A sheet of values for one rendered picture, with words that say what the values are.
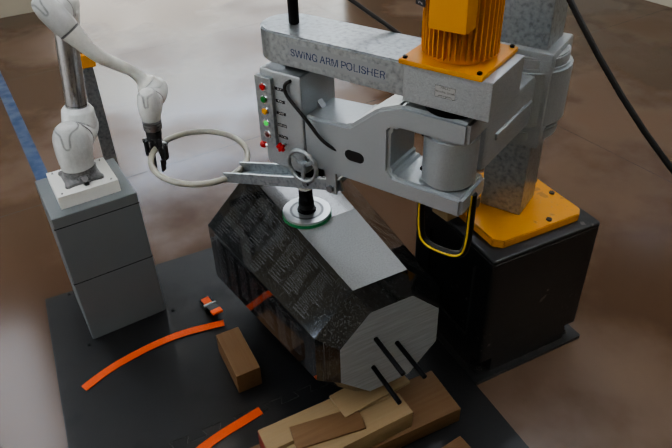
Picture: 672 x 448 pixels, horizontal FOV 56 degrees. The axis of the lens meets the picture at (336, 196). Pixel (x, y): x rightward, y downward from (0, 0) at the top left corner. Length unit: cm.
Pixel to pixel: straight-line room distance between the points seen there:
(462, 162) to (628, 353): 174
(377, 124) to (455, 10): 55
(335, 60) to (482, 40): 52
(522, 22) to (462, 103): 68
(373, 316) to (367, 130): 71
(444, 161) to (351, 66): 45
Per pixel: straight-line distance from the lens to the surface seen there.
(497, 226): 286
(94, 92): 424
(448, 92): 198
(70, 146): 315
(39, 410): 344
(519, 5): 256
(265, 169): 291
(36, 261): 431
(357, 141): 228
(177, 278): 383
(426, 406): 298
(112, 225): 324
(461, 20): 183
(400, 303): 247
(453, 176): 216
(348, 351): 250
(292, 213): 277
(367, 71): 212
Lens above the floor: 248
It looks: 35 degrees down
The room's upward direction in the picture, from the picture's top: 2 degrees counter-clockwise
